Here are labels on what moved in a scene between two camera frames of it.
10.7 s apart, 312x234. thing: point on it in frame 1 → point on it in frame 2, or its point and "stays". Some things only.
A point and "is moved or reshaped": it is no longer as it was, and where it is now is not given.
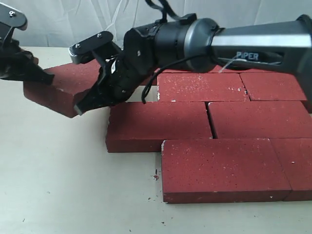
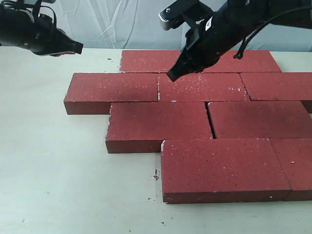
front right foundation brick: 295,155 stays
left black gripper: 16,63 → 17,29
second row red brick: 212,87 stays
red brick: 141,126 stays
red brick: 261,119 stays
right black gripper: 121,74 → 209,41
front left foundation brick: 222,170 stays
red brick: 68,80 is moved or reshaped
